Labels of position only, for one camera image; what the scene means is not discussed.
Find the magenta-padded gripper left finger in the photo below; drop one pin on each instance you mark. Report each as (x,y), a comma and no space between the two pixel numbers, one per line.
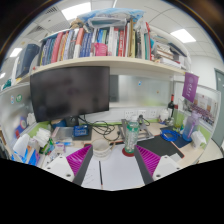
(68,163)

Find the purple hanging banner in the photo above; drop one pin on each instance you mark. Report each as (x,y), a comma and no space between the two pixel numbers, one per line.
(190,86)

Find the blue round container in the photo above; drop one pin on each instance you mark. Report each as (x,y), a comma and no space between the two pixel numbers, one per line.
(58,124)

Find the dark blue bag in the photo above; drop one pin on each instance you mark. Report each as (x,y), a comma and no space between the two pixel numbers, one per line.
(27,60)

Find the grey door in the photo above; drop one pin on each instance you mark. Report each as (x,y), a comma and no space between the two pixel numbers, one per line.
(219,106)

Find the green-labelled clear drink bottle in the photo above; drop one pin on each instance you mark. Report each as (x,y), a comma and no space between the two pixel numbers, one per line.
(131,136)

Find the white wall socket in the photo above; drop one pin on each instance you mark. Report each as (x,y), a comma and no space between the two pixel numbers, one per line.
(152,112)
(128,113)
(142,113)

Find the grey metal laptop stand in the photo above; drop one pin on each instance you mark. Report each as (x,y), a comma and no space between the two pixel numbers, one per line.
(145,133)

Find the group photo poster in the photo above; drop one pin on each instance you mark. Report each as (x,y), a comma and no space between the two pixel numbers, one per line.
(203,108)

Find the white jar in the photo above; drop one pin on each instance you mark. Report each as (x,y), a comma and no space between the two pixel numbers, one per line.
(164,115)

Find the white tissue stack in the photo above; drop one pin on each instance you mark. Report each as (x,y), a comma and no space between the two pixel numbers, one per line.
(42,136)

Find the beige shelf with books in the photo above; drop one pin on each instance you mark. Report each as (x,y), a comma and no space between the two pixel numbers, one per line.
(110,61)

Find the clear plastic box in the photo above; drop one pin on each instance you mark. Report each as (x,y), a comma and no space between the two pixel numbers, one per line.
(62,132)

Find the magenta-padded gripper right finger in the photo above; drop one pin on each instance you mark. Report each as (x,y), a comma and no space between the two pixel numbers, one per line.
(158,163)

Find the green translucent cup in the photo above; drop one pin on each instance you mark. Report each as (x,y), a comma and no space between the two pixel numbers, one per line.
(178,122)

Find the translucent purple water bottle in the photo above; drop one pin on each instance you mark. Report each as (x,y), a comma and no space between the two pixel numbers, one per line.
(190,126)

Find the black desk mat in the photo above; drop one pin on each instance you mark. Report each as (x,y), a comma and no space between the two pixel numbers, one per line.
(160,146)

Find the blue box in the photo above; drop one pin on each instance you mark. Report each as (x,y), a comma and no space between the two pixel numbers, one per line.
(81,131)

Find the handwritten white paper sheet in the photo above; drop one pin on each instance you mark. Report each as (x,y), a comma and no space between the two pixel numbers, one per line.
(91,174)

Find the black computer monitor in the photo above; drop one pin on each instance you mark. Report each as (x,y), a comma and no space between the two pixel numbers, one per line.
(70,93)

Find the dark wine bottle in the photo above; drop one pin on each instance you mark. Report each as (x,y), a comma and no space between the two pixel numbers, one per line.
(171,106)

